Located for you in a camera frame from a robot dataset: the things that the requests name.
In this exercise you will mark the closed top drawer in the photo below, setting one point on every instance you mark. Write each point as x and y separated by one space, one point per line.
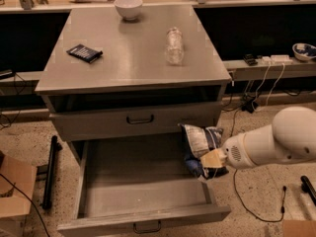
98 124

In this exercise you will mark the black pole on floor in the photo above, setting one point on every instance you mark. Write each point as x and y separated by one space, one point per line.
55 146

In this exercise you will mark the open middle drawer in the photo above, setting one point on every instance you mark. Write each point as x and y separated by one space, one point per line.
138 184

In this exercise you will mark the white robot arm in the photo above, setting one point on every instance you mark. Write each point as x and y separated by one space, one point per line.
289 139

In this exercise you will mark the white bowl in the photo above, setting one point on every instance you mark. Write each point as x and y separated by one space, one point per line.
129 9

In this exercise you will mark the clear plastic water bottle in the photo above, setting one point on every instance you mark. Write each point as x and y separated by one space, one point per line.
174 50

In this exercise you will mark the grey drawer cabinet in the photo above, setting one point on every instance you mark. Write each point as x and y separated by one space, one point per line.
133 71

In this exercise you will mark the blue patterned bowl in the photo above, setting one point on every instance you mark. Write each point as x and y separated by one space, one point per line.
304 51

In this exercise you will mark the black calculator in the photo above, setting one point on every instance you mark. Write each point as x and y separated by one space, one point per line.
84 53

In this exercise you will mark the cardboard box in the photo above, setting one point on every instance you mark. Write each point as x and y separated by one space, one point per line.
299 228
17 183

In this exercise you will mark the blue chip bag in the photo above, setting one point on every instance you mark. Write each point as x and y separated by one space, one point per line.
197 141

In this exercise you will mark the black tube right floor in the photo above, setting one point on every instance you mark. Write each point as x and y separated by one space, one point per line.
308 188

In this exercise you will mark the white power strip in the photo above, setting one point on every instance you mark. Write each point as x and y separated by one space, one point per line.
274 59

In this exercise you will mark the black small device on ledge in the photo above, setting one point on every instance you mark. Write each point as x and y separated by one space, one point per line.
250 59

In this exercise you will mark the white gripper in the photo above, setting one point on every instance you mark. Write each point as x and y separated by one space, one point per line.
232 154

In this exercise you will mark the cardboard box left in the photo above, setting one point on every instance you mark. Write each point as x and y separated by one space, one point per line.
17 183

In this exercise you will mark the cardboard box bottom right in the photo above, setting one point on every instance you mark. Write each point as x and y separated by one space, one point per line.
299 228

